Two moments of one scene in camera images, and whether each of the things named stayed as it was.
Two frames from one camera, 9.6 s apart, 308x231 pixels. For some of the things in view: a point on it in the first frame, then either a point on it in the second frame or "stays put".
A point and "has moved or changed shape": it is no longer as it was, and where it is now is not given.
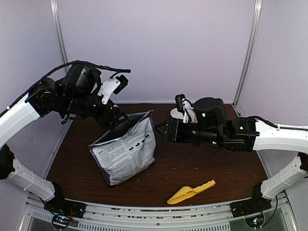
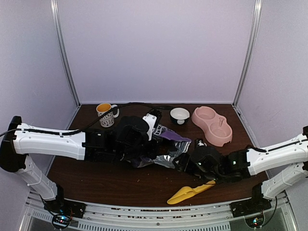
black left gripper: [112, 121] to [152, 154]
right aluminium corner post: [257, 14] stays put
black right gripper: [173, 134] to [185, 164]
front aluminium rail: [281, 216] stays put
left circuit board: [60, 221] stays put
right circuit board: [255, 221] stays put
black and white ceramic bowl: [175, 113] stays put
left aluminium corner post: [58, 26] stays put
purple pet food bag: [122, 151] has moved or changed shape
